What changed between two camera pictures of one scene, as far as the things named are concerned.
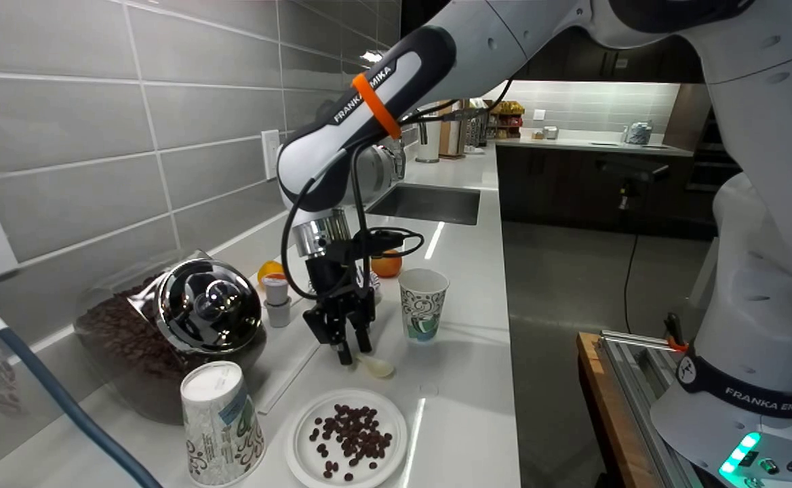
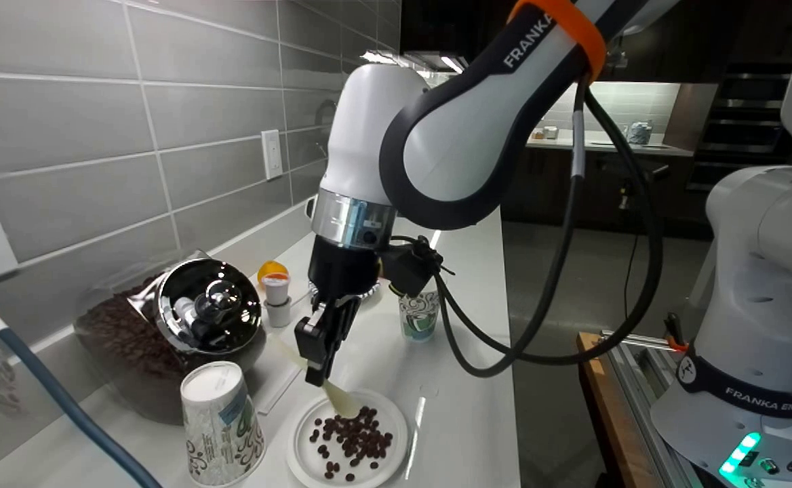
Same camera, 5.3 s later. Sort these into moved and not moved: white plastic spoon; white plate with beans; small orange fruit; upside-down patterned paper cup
Moved: white plastic spoon
Not moved: upside-down patterned paper cup; white plate with beans; small orange fruit
